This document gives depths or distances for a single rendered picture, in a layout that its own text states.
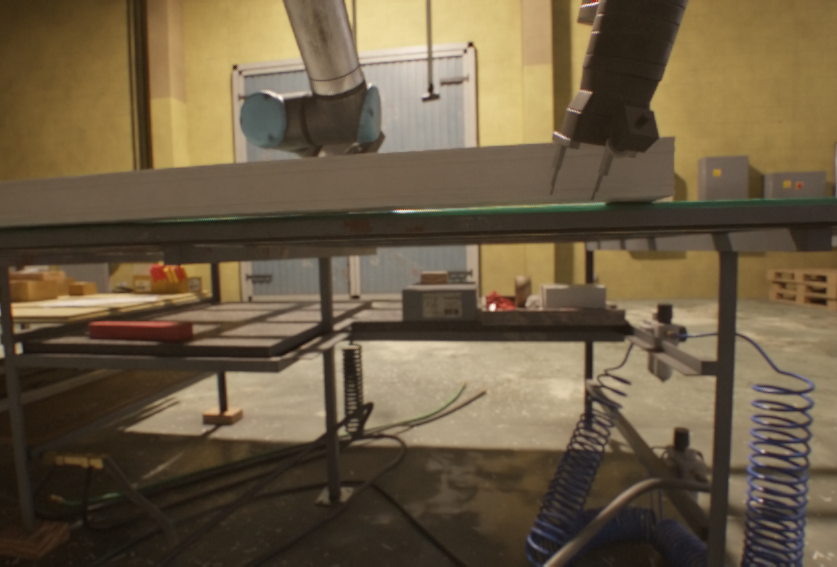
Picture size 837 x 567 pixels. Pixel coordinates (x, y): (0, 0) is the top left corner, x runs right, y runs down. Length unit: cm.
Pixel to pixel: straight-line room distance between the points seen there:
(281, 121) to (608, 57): 51
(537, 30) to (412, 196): 696
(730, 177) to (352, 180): 744
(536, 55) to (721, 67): 277
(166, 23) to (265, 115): 850
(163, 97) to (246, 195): 827
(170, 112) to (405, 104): 391
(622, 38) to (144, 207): 65
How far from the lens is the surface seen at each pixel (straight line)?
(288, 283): 782
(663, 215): 66
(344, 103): 75
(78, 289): 257
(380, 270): 727
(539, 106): 711
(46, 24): 1153
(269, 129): 81
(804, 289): 744
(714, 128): 813
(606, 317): 134
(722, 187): 780
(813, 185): 844
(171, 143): 866
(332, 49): 73
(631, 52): 47
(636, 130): 45
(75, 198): 86
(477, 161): 59
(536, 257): 680
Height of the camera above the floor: 80
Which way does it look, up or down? 4 degrees down
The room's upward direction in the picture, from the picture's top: 1 degrees counter-clockwise
